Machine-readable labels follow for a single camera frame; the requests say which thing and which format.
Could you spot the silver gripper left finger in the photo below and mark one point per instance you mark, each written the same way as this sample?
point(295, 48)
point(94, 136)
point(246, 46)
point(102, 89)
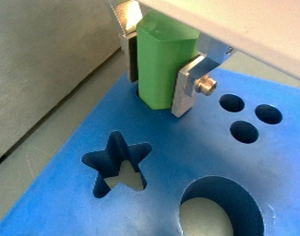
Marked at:
point(127, 14)

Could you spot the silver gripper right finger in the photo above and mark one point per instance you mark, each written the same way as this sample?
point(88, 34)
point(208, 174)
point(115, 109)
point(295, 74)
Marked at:
point(193, 78)

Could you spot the green hexagonal prism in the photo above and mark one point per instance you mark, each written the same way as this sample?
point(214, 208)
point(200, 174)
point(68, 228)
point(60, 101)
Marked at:
point(166, 46)

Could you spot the blue shape sorting board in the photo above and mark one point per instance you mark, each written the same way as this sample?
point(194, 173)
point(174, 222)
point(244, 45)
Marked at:
point(135, 162)

